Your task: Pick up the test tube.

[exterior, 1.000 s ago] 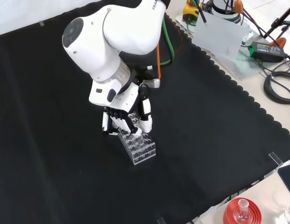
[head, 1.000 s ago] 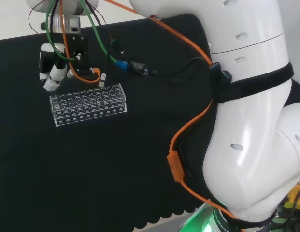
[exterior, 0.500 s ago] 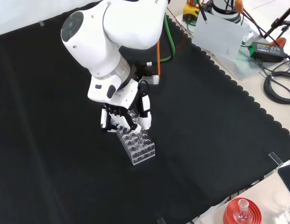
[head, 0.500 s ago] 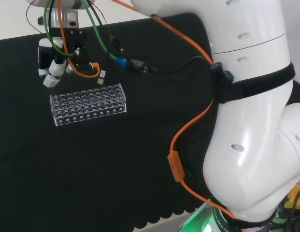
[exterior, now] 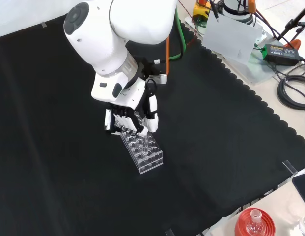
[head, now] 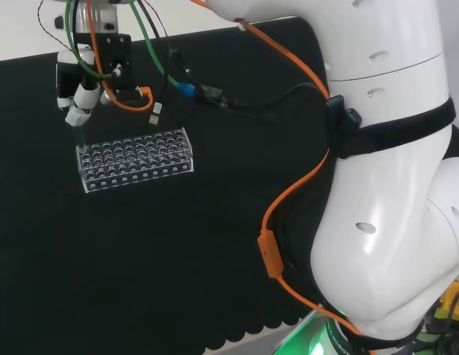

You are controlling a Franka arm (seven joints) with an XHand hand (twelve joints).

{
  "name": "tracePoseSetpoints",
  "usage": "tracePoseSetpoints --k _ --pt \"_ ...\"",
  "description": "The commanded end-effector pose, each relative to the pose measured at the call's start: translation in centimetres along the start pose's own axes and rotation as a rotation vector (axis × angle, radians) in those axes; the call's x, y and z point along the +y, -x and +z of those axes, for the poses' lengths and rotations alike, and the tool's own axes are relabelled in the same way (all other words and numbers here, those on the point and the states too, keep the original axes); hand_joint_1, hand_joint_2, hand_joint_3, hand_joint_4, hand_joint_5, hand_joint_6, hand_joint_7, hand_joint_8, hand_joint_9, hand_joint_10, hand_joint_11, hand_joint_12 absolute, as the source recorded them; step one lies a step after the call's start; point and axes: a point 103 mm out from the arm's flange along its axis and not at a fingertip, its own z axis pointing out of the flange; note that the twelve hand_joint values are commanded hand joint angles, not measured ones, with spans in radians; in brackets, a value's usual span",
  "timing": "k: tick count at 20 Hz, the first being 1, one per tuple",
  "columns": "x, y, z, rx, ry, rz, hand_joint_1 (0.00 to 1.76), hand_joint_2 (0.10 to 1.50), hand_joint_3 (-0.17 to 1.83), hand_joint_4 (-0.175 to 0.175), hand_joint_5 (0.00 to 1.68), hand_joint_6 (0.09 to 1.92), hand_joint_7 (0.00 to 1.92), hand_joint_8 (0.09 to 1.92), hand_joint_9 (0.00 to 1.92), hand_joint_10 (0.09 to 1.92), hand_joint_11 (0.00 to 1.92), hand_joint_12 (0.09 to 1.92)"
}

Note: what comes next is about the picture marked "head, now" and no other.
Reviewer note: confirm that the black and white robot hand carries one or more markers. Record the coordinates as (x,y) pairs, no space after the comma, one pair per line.
(68,79)

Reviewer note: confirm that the clear glass test tube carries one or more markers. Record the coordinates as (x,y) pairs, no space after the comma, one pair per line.
(81,138)

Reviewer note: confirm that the clear test tube rack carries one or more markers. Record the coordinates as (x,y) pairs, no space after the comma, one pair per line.
(136,162)

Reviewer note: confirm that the black cloth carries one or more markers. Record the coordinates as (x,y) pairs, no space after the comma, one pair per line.
(140,259)

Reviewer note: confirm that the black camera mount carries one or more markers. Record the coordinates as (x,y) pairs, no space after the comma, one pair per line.
(114,48)

